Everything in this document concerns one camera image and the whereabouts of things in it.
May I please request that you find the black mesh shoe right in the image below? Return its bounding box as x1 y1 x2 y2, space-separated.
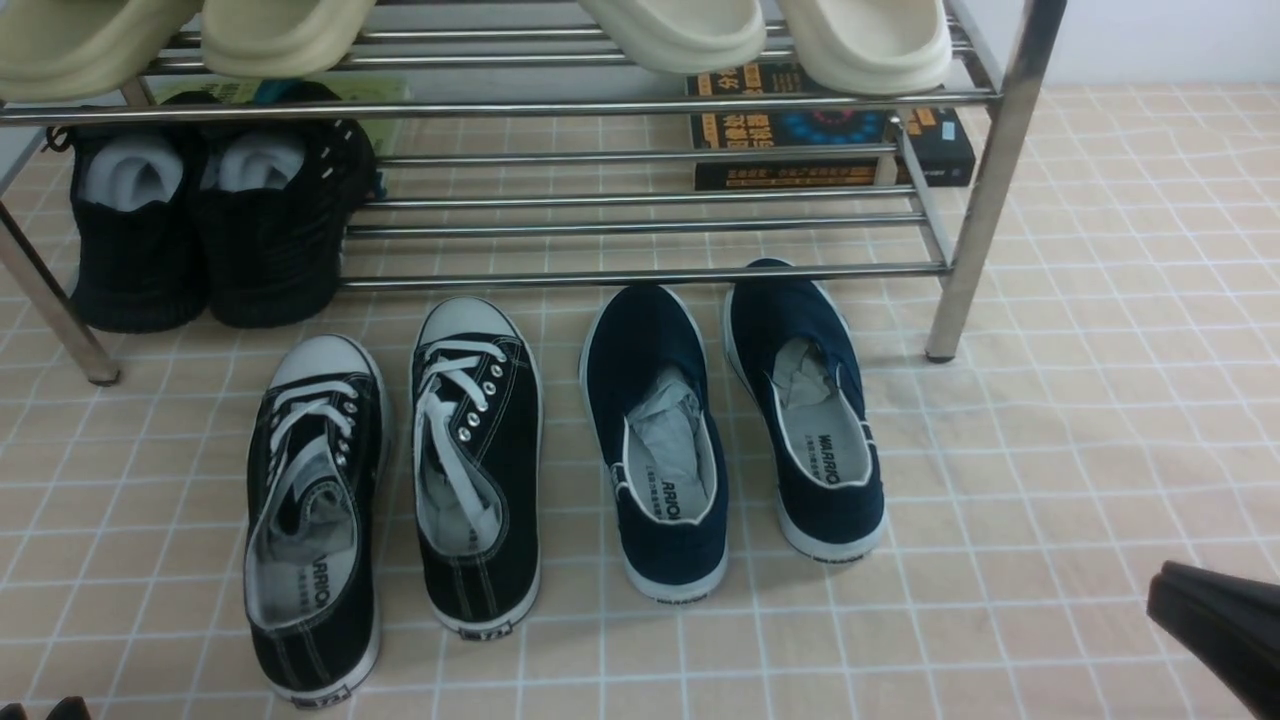
189 117 378 329

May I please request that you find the black object bottom left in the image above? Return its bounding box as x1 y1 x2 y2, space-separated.
0 696 92 720

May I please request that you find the black mesh shoe left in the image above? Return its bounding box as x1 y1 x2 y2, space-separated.
46 122 210 334

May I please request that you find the black mesh shoe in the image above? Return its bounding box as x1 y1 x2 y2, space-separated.
189 117 378 329
46 122 210 334

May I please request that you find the cream slipper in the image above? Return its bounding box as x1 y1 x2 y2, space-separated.
579 0 767 76
778 1 954 96
1 1 202 102
200 1 376 79

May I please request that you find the black canvas sneaker right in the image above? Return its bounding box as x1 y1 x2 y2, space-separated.
410 296 544 641

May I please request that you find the silver metal shoe rack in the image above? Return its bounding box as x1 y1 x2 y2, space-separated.
3 1 1070 387

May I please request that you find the navy slip-on shoe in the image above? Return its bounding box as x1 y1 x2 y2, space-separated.
722 278 886 565
579 284 730 605

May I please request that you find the black canvas sneaker left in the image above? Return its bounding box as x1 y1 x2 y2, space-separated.
242 334 393 710

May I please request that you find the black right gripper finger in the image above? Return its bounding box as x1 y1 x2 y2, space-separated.
1146 561 1279 719

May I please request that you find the cream slipper far left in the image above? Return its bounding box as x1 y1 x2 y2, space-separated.
1 1 202 102

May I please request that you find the cream slipper far right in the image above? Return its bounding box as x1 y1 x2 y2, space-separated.
778 1 954 96

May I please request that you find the black canvas sneaker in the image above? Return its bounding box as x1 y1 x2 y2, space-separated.
242 334 393 710
410 296 544 641

